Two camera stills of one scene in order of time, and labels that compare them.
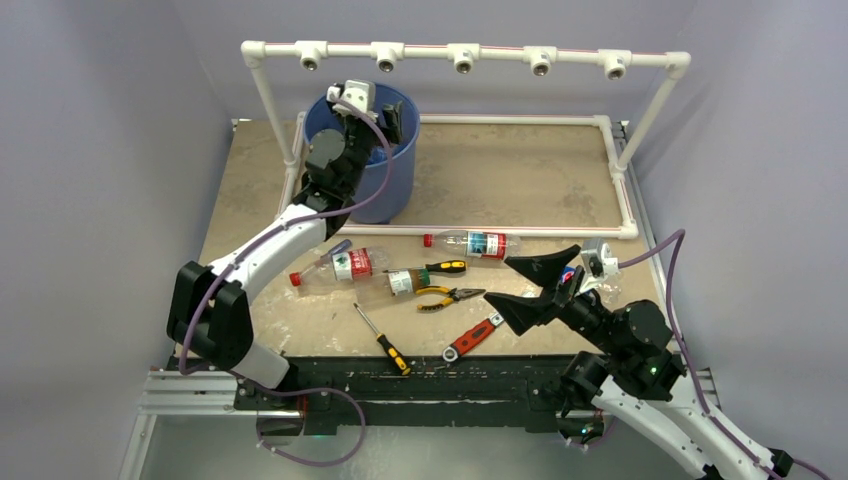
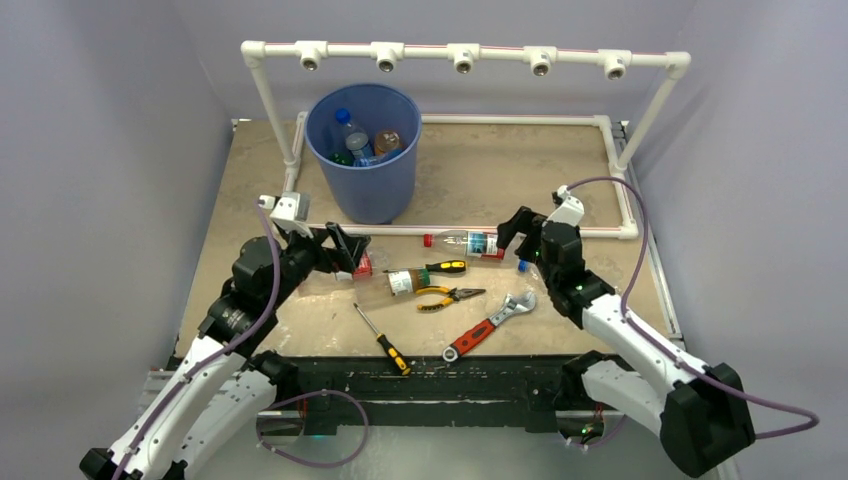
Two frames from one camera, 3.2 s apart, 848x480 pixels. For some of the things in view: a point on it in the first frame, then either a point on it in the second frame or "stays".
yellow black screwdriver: [402, 366] stays
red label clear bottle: [478, 245] stays
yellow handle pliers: [453, 293] stays
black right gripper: [520, 310] → [528, 221]
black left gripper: [391, 129] → [349, 248]
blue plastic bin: [394, 202] stays
